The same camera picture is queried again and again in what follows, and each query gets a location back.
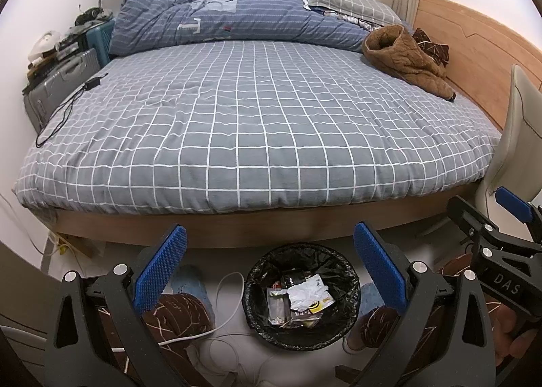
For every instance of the blue striped duvet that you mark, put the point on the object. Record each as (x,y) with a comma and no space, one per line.
(254,18)

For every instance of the white paper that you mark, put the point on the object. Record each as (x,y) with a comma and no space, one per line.
(305,294)

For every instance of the person's right hand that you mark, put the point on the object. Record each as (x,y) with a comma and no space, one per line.
(514,338)

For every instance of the teal stool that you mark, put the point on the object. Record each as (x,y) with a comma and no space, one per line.
(99,41)

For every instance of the blue slipper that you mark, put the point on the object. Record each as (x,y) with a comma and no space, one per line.
(188,281)
(372,296)

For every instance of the clear plastic wrap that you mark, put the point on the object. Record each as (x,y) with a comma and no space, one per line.
(279,306)

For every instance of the dark brown patterned cloth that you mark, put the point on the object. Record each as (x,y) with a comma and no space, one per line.
(434,48)

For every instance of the brown fleece garment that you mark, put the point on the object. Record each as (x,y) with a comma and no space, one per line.
(402,61)

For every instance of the yellow snack wrapper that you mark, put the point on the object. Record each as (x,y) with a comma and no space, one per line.
(322,306)

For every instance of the dark tangled object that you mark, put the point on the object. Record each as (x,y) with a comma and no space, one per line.
(91,15)

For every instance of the grey suitcase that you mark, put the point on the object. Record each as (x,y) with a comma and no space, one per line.
(55,86)

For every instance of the white appliance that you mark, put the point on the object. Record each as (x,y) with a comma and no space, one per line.
(44,44)

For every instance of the wooden headboard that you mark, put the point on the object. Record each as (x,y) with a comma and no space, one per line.
(478,52)

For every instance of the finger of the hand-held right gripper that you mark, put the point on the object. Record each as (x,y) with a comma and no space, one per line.
(513,202)
(468,217)

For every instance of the bin with black liner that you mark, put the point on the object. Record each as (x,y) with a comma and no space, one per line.
(262,327)

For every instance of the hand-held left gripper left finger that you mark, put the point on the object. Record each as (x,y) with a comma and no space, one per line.
(163,270)

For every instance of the beige chair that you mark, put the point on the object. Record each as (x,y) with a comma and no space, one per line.
(521,137)

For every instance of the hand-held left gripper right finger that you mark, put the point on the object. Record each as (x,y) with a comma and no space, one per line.
(381,270)

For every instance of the person's left leg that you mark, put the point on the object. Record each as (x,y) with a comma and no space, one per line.
(178,315)

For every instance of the bed with grey checked sheet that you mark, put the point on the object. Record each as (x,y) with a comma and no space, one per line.
(275,124)

